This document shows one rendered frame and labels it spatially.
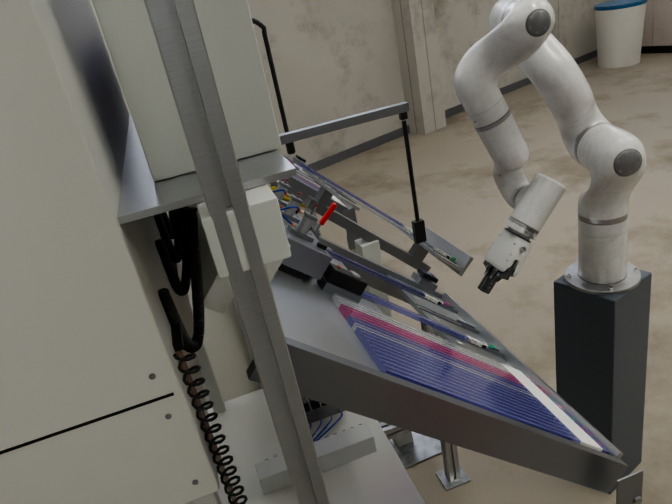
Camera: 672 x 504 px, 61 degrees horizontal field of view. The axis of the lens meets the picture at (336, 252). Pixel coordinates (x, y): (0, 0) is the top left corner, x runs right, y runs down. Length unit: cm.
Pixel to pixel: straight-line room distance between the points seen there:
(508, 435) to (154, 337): 55
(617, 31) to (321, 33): 367
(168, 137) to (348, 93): 483
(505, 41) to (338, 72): 415
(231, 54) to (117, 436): 46
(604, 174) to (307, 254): 77
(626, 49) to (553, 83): 626
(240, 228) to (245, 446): 92
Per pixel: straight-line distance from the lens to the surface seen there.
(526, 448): 100
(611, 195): 155
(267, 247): 61
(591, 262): 165
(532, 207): 153
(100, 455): 77
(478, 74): 138
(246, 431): 149
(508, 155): 145
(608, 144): 148
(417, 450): 219
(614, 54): 769
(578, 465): 109
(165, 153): 72
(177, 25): 56
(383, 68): 576
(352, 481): 130
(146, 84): 70
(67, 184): 62
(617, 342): 172
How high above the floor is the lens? 157
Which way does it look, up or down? 25 degrees down
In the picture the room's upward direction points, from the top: 12 degrees counter-clockwise
